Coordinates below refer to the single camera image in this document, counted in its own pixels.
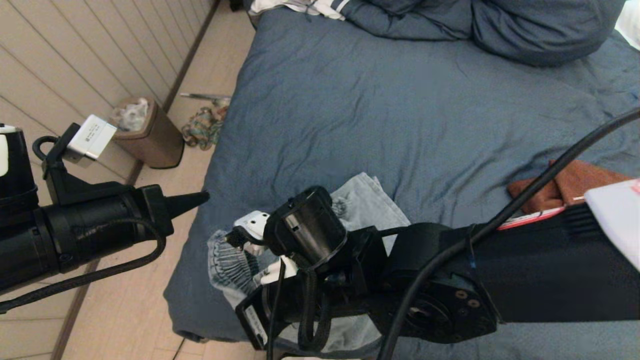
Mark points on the white pillow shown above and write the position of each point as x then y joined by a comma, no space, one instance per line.
630,25

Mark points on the light blue denim shorts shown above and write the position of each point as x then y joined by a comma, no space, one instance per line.
370,200

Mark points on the silver metal object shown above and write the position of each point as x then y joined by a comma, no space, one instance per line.
200,96

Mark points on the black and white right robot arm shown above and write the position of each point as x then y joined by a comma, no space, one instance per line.
540,270

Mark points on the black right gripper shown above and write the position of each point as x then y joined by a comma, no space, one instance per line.
330,300

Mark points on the small black object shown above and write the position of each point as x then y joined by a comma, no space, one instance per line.
236,5

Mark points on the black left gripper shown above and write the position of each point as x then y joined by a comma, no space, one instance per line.
100,225

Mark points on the multicoloured cloth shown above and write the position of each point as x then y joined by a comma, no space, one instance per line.
201,128

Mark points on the blue pillow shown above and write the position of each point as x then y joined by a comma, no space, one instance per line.
542,29

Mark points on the blue bed cover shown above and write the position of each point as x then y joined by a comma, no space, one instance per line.
400,100

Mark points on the white striped garment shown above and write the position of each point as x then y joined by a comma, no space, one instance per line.
300,6

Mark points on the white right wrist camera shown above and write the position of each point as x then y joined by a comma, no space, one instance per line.
255,222

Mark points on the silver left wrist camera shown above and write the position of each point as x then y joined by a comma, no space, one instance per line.
92,136

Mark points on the clear plastic bin liner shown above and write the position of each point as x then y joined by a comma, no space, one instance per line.
132,116

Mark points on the crumpled blue blanket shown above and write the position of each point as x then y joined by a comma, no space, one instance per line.
410,21

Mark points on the brown metal trash bin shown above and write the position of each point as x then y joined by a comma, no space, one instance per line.
160,142

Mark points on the rust brown shorts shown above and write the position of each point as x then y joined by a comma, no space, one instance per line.
590,182

